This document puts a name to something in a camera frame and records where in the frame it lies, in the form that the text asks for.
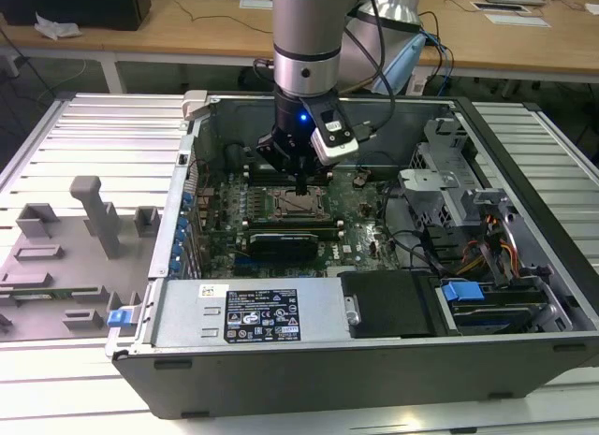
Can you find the pale blue teach pendant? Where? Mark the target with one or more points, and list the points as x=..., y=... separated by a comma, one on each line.
x=402, y=63

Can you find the black and silver PC case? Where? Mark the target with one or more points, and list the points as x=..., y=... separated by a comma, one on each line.
x=327, y=383

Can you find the gray parts rack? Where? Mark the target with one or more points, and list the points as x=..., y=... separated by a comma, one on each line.
x=61, y=257

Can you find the CPU socket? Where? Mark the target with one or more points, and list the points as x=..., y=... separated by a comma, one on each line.
x=272, y=216

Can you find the green RAM stick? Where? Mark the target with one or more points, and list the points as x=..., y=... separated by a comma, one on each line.
x=42, y=294

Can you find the hard disk in blue carrier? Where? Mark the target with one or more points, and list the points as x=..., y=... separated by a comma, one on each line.
x=461, y=291

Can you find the blue slot retainer clip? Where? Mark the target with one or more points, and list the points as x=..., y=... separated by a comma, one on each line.
x=182, y=223
x=187, y=199
x=179, y=236
x=174, y=266
x=177, y=251

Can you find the wooden desk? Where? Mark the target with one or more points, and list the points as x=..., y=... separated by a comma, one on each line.
x=187, y=37

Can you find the white paper sheet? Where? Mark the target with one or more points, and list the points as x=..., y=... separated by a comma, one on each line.
x=517, y=20

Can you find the beige case release latch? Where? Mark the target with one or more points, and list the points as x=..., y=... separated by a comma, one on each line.
x=194, y=103

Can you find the round coin battery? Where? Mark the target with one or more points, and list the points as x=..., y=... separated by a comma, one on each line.
x=360, y=178

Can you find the white keyboard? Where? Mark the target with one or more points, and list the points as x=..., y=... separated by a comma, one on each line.
x=255, y=3

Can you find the black graphics card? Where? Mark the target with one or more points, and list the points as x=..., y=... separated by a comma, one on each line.
x=281, y=248

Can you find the black plastic shroud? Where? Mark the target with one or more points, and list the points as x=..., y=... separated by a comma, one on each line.
x=388, y=304

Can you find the silver drive cage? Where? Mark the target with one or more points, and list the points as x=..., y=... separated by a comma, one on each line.
x=428, y=180

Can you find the black and white tray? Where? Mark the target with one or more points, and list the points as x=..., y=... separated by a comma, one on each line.
x=501, y=7

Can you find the silver power supply unit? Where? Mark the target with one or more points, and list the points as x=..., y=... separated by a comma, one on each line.
x=187, y=313

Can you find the green motherboard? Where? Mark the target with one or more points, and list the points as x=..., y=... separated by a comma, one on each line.
x=365, y=220

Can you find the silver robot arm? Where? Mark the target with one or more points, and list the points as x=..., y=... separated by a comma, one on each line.
x=304, y=33

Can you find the white crumpled tissue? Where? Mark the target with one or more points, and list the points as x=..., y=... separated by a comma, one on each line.
x=56, y=28

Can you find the blue case latch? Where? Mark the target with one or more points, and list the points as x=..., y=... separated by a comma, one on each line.
x=116, y=319

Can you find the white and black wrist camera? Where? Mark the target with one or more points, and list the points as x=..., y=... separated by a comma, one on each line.
x=334, y=149

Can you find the black computer tower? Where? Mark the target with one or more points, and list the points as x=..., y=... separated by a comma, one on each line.
x=70, y=7

